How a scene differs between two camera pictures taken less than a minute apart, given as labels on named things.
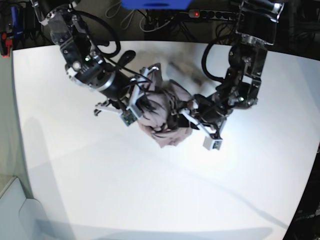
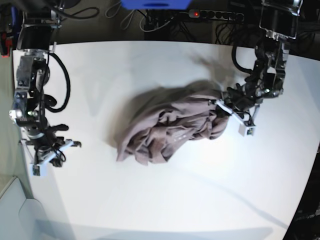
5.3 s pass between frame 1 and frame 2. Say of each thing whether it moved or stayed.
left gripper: moved
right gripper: moved
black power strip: stayed
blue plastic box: stayed
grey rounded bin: stayed
